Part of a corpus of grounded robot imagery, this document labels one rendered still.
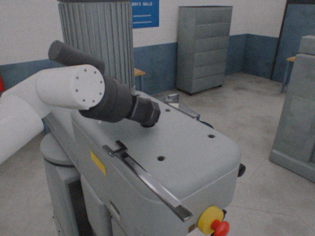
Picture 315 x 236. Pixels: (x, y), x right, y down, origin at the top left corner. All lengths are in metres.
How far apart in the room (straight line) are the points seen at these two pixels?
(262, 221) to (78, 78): 2.84
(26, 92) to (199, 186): 0.34
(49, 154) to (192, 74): 4.93
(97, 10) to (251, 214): 2.77
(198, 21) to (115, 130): 5.14
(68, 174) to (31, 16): 3.88
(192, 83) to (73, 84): 5.55
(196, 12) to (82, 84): 5.25
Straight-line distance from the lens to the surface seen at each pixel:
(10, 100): 0.38
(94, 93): 0.39
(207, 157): 0.50
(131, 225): 0.61
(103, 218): 0.87
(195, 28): 5.60
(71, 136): 0.92
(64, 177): 1.07
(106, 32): 0.67
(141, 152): 0.50
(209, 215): 0.53
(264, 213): 3.14
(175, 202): 0.39
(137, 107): 0.50
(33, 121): 0.37
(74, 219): 1.21
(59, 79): 0.39
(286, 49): 7.61
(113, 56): 0.68
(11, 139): 0.36
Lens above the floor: 2.17
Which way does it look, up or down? 27 degrees down
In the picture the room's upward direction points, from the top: straight up
